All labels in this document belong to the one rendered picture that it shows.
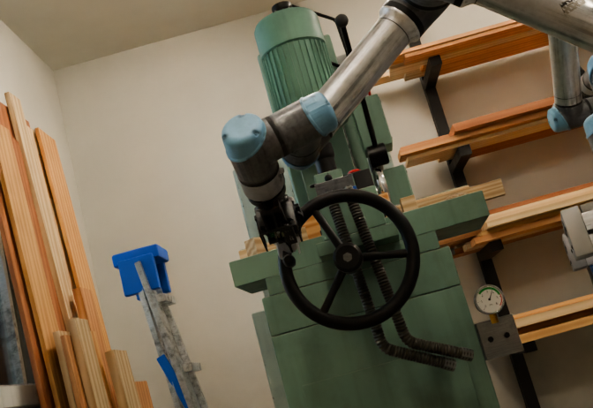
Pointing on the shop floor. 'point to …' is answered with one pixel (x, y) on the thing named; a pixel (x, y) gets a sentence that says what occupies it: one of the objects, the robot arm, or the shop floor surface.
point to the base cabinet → (335, 347)
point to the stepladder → (161, 320)
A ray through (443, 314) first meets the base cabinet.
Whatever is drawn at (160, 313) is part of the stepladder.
